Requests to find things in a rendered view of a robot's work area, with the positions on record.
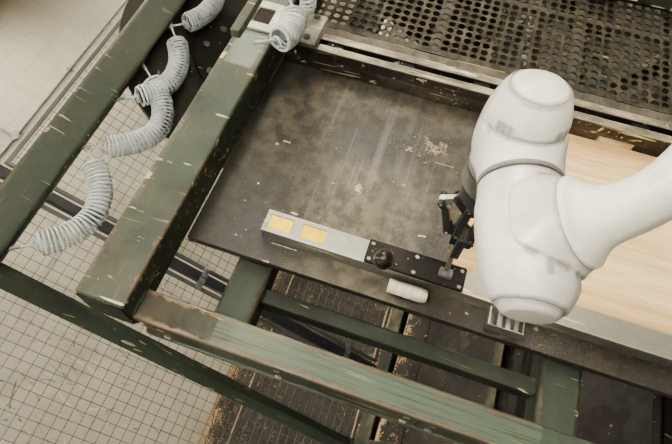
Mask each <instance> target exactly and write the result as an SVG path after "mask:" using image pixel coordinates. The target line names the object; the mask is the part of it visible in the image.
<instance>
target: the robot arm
mask: <svg viewBox="0 0 672 444"><path fill-rule="evenodd" d="M573 114H574V94H573V90H572V88H571V87H570V85H569V84H568V83H567V82H566V81H565V80H564V79H563V78H561V77H560V76H558V75H556V74H554V73H551V72H548V71H545V70H539V69H525V70H517V71H515V72H513V73H512V74H510V75H509V76H508V77H507V78H506V79H504V80H503V81H502V82H501V83H500V84H499V85H498V87H497V88H496V89H495V90H494V92H493V93H492V94H491V96H490V97H489V99H488V100H487V102H486V104H485V106H484V107H483V109H482V111H481V114H480V116H479V118H478V121H477V123H476V126H475V129H474V133H473V136H472V140H471V151H470V154H469V156H468V160H467V162H466V165H465V167H464V169H463V173H462V183H463V184H462V186H461V188H460V189H459V190H457V191H456V192H455V194H450V195H449V194H448V192H447V191H441V192H440V196H439V200H438V203H437V205H438V206H439V208H440V209H441V211H442V226H443V233H444V234H446V235H449V234H451V236H450V240H449V244H451V245H452V249H451V253H450V258H454V259H457V260H458V258H459V256H460V254H461V252H462V251H463V249H464V248H465V249H470V248H472V247H473V245H474V242H475V250H476V259H477V265H478V270H479V275H480V278H481V282H482V285H483V287H484V290H485V292H486V294H487V297H488V299H489V300H490V301H491V302H493V303H494V305H495V306H496V307H497V309H498V310H499V311H500V312H501V313H502V314H503V315H505V316H506V317H509V318H511V319H514V320H517V321H521V322H526V323H533V324H549V323H553V322H556V321H558V320H560V319H561V318H562V317H564V316H566V315H568V314H569V313H570V311H571V310H572V308H573V307H574V305H575V304H576V302H577V301H578V299H579V297H580V295H581V281H582V280H584V279H586V278H587V276H588V275H589V274H590V273H591V272H592V271H593V270H595V269H598V268H601V267H603V266H604V264H605V262H606V259H607V257H608V255H609V254H610V252H611V251H612V250H613V249H614V248H615V247H617V246H618V245H620V244H622V243H624V242H626V241H628V240H631V239H633V238H636V237H638V236H640V235H643V234H645V233H647V232H649V231H652V230H654V229H656V228H658V227H660V226H662V225H664V224H666V223H667V222H669V221H671V220H672V144H671V145H670V146H669V147H668V148H667V149H666V150H665V151H664V152H663V153H662V154H661V155H660V156H659V157H658V158H656V159H655V160H654V161H653V162H652V163H650V164H649V165H648V166H646V167H645V168H643V169H642V170H640V171H638V172H637V173H635V174H633V175H631V176H629V177H627V178H624V179H622V180H619V181H616V182H612V183H607V184H600V185H595V184H588V183H585V182H583V181H581V180H579V179H577V178H576V177H574V176H572V175H567V176H565V161H566V153H567V148H568V143H569V136H568V135H567V134H568V132H569V130H570V128H571V126H572V121H573ZM453 203H455V205H456V206H457V208H458V209H459V211H460V212H461V214H460V216H459V218H458V220H457V222H456V223H455V225H454V224H452V223H453V216H452V206H453ZM470 218H473V219H474V222H473V224H472V226H471V228H470V229H467V228H465V226H466V224H467V223H468V222H469V220H470ZM469 230H470V231H469Z"/></svg>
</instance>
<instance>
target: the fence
mask: <svg viewBox="0 0 672 444"><path fill-rule="evenodd" d="M272 215H275V216H278V217H281V218H285V219H288V220H291V221H294V222H295V223H294V225H293V228H292V230H291V232H290V234H288V233H285V232H282V231H279V230H275V229H272V228H269V227H267V225H268V223H269V221H270V219H271V216H272ZM304 225H307V226H310V227H313V228H316V229H320V230H323V231H326V232H327V233H326V236H325V238H324V241H323V243H322V244H320V243H316V242H313V241H310V240H307V239H304V238H301V237H299V235H300V233H301V230H302V228H303V226H304ZM261 233H262V237H263V238H266V239H269V240H272V241H275V242H278V243H281V244H284V245H287V246H291V247H294V248H297V249H300V250H303V251H306V252H309V253H312V254H315V255H319V256H322V257H325V258H328V259H331V260H334V261H337V262H340V263H343V264H347V265H350V266H353V267H356V268H359V269H362V270H365V271H368V272H372V273H375V274H378V275H381V276H384V277H387V278H393V279H396V280H398V281H402V282H405V283H408V284H412V285H413V286H414V285H415V286H418V287H421V288H423V289H425V290H428V291H431V292H434V293H437V294H440V295H443V296H446V297H449V298H452V299H456V300H459V301H462V302H465V303H468V304H471V305H474V306H477V307H481V308H484V309H488V308H489V307H490V306H494V307H496V306H495V305H494V303H493V302H491V301H490V300H489V299H488V297H487V294H486V292H485V290H484V287H483V285H482V282H481V278H480V275H479V274H475V273H472V272H469V271H467V274H466V279H465V283H464V288H463V291H462V292H457V291H454V290H451V289H448V288H445V287H442V286H438V285H435V284H432V283H429V282H426V281H423V280H420V279H417V278H413V277H410V276H407V275H404V274H401V273H398V272H395V271H391V270H388V269H387V270H381V269H379V268H378V267H377V266H376V265H373V264H369V263H366V262H364V257H365V254H366V251H367V248H368V245H369V242H370V240H367V239H363V238H360V237H357V236H354V235H351V234H347V233H344V232H341V231H338V230H335V229H331V228H328V227H325V226H322V225H319V224H315V223H312V222H309V221H306V220H303V219H299V218H296V217H293V216H290V215H287V214H283V213H280V212H277V211H274V210H271V209H270V210H269V212H268V214H267V216H266V218H265V220H264V223H263V225H262V227H261ZM530 324H533V323H530ZM533 325H537V326H540V327H543V328H546V329H549V330H552V331H555V332H558V333H561V334H565V335H568V336H571V337H574V338H577V339H580V340H583V341H586V342H589V343H593V344H596V345H599V346H602V347H605V348H608V349H611V350H614V351H618V352H621V353H624V354H627V355H630V356H633V357H636V358H639V359H642V360H646V361H649V362H652V363H655V364H658V365H661V366H664V367H667V368H670V369H672V335H670V334H667V333H664V332H661V331H658V330H654V329H651V328H648V327H645V326H642V325H638V324H635V323H632V322H629V321H626V320H622V319H619V318H616V317H613V316H610V315H606V314H603V313H600V312H597V311H594V310H590V309H587V308H584V307H581V306H578V305H574V307H573V308H572V310H571V311H570V313H569V314H568V315H566V316H564V317H562V318H561V319H560V320H558V321H556V322H553V323H549V324H533Z"/></svg>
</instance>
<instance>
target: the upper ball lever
mask: <svg viewBox="0 0 672 444"><path fill-rule="evenodd" d="M394 262H395V257H394V252H393V251H391V250H388V249H384V248H382V249H380V250H378V251H377V252H376V253H375V255H374V263H375V265H376V266H377V267H378V268H379V269H381V270H387V269H389V268H391V267H392V266H393V264H394Z"/></svg>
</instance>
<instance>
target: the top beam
mask: <svg viewBox="0 0 672 444"><path fill-rule="evenodd" d="M264 1H268V2H272V3H276V4H280V5H283V6H288V5H290V3H289V0H264ZM292 2H293V5H298V6H300V5H299V3H300V0H292ZM269 35H270V34H268V33H264V32H260V31H256V30H252V29H249V28H246V29H245V31H244V32H243V34H242V36H241V37H240V38H236V37H233V36H232V38H231V39H230V41H229V43H228V44H227V46H226V47H225V49H224V51H223V52H222V54H221V55H220V57H219V59H218V60H217V62H216V64H215V65H214V67H213V68H212V70H211V72H210V73H209V75H208V76H207V78H206V80H205V81H204V83H203V84H202V86H201V88H200V89H199V91H198V92H197V94H196V96H195V97H194V99H193V101H192V102H191V104H190V105H189V107H188V109H187V110H186V112H185V113H184V115H183V117H182V118H181V120H180V121H179V123H178V125H177V126H176V128H175V130H174V131H173V133H172V134H171V136H170V138H169V139H168V141H167V142H166V144H165V146H164V147H163V149H162V150H161V152H160V154H159V155H158V157H157V159H156V160H155V162H154V163H153V165H152V167H151V168H150V170H149V171H148V173H147V175H146V176H145V178H144V179H143V181H142V183H141V184H140V186H139V188H138V189H137V191H136V192H135V194H134V196H133V197H132V199H131V200H130V202H129V204H128V205H127V207H126V208H125V210H124V212H123V213H122V215H121V216H120V218H119V220H118V221H117V223H116V225H115V226H114V228H113V229H112V231H111V233H110V234H109V236H108V237H107V239H106V241H105V242H104V244H103V245H102V247H101V249H100V250H99V252H98V254H97V255H96V257H95V258H94V260H93V262H92V263H91V265H90V266H89V268H88V270H87V271H86V273H85V274H84V276H83V278H82V279H81V281H80V283H79V284H78V286H77V287H76V289H75V291H76V292H77V294H76V295H77V296H78V297H79V298H81V299H82V300H83V301H84V302H85V303H86V304H87V305H88V306H89V307H91V308H92V309H93V310H95V311H97V312H100V313H103V314H106V315H108V316H111V317H114V318H117V319H120V320H122V321H125V322H128V323H131V324H135V323H139V321H136V320H135V319H134V318H133V315H132V313H133V311H134V309H135V307H136V305H137V304H138V302H139V300H140V298H141V296H142V295H143V293H144V291H145V290H148V288H149V287H150V288H151V290H153V291H156V290H157V289H158V287H159V285H160V283H161V281H162V279H163V277H164V275H165V274H166V272H167V270H168V268H169V266H170V264H171V262H172V261H173V259H174V257H175V255H176V253H177V251H178V249H179V248H180V246H181V244H182V242H183V240H184V238H185V236H186V234H187V233H188V231H189V229H190V227H191V225H192V223H193V221H194V220H195V218H196V216H197V214H198V212H199V210H200V208H201V207H202V205H203V203H204V201H205V199H206V197H207V195H208V193H209V192H210V190H211V188H212V186H213V184H214V182H215V180H216V179H217V177H218V175H219V173H220V171H221V169H222V167H223V166H224V164H225V162H226V160H227V158H228V156H229V154H230V152H231V151H232V149H233V147H234V145H235V143H236V141H237V139H238V138H239V136H240V134H241V132H242V130H243V128H244V126H245V125H246V123H247V121H248V119H249V117H250V115H251V113H252V111H253V110H254V108H255V106H256V104H257V102H258V100H259V98H260V97H261V95H262V93H263V91H264V89H265V87H266V85H267V84H268V82H269V80H270V78H271V76H272V74H273V72H274V70H275V69H276V67H277V65H278V63H279V61H280V59H281V57H282V56H283V54H284V52H281V51H279V50H277V49H276V48H274V47H273V45H272V44H271V43H267V44H257V45H255V44H254V41H258V40H269V39H270V37H269Z"/></svg>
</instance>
